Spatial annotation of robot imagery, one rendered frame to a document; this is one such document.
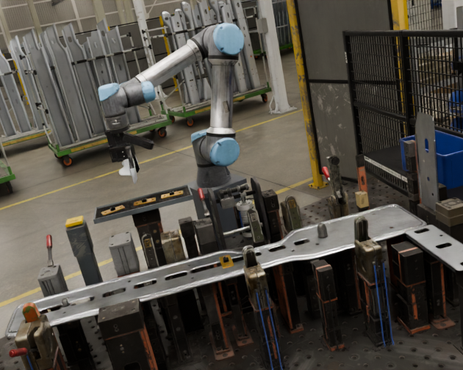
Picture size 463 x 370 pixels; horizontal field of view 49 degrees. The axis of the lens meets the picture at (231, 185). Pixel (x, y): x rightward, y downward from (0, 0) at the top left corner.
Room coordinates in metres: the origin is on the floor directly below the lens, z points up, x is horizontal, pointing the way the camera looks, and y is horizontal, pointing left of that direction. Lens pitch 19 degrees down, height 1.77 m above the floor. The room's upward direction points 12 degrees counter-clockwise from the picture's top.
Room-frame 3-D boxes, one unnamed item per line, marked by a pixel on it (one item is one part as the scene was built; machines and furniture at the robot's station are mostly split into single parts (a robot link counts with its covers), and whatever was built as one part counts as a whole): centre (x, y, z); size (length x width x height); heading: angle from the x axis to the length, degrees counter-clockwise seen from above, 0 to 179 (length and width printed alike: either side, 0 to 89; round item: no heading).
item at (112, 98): (1.83, 0.35, 1.56); 0.09 x 0.08 x 0.11; 113
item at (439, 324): (1.40, -0.57, 0.84); 0.11 x 0.06 x 0.29; 8
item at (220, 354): (1.51, 0.15, 0.84); 0.17 x 0.06 x 0.29; 8
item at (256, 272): (1.35, -0.01, 0.87); 0.12 x 0.09 x 0.35; 8
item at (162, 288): (1.51, 0.09, 1.00); 1.38 x 0.22 x 0.02; 98
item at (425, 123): (1.60, -0.66, 1.17); 0.12 x 0.01 x 0.34; 8
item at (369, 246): (1.37, -0.36, 0.87); 0.12 x 0.09 x 0.35; 8
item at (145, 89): (1.88, 0.27, 1.55); 0.11 x 0.11 x 0.08; 23
